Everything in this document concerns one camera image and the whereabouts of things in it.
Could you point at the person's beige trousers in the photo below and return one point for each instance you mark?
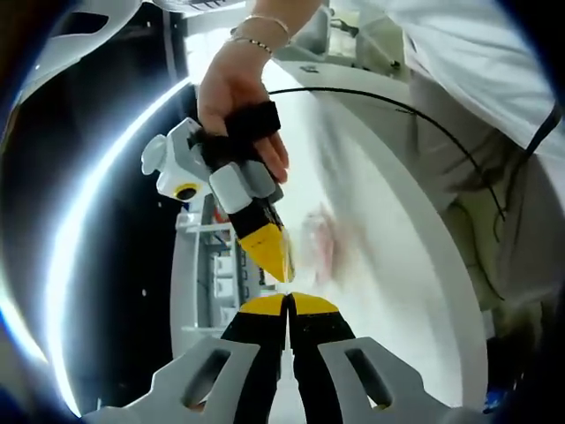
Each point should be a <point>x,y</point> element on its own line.
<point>494,221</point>

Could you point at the thin gold bangle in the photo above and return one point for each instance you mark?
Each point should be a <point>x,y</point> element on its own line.
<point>282,25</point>

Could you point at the grey metal shelving unit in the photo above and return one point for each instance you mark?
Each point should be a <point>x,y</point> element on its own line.
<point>207,247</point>

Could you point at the person's right hand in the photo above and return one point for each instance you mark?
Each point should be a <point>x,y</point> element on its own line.
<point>229,93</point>

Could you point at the clear resealable bag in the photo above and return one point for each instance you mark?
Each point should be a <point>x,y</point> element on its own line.
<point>326,247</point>

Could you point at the person's white shirt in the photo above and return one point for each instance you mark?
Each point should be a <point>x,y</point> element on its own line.
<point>463,57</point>

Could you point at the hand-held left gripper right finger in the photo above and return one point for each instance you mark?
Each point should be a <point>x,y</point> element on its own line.
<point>322,344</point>

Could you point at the rows of white storage bins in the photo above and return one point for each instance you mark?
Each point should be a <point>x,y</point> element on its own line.
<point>223,282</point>

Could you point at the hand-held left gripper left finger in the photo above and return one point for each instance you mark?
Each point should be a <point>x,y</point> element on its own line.
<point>251,344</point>

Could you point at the ceiling light strip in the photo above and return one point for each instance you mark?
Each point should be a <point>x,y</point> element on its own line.
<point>88,199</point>

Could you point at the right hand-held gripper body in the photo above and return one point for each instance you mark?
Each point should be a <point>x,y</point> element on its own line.
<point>176,163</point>

